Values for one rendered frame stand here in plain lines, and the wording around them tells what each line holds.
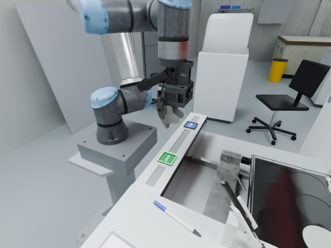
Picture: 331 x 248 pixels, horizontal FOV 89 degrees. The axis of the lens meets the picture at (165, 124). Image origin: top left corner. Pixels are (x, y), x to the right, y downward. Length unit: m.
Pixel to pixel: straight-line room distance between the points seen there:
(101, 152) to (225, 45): 2.17
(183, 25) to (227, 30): 2.18
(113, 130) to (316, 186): 0.80
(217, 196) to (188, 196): 0.11
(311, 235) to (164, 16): 0.66
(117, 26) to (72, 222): 1.55
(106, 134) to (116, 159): 0.13
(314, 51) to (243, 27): 3.80
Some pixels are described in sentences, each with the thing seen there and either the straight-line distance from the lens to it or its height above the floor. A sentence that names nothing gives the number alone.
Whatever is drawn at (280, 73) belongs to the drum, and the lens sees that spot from 5.59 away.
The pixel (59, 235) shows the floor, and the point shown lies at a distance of 1.73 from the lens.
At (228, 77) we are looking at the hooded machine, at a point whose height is 0.74.
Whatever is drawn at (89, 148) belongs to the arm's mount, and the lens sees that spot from 0.83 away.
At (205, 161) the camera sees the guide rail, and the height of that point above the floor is 0.85.
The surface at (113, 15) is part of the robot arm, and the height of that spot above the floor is 1.40.
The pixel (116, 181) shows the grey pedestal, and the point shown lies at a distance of 0.97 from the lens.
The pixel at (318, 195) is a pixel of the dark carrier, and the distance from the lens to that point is 0.79.
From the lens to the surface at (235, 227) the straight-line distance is 0.41.
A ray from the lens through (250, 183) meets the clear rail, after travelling 0.70.
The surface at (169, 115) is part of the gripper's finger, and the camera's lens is 0.50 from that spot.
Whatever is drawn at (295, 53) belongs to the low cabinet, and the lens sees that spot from 6.11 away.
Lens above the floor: 1.39
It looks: 31 degrees down
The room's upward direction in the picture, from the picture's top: straight up
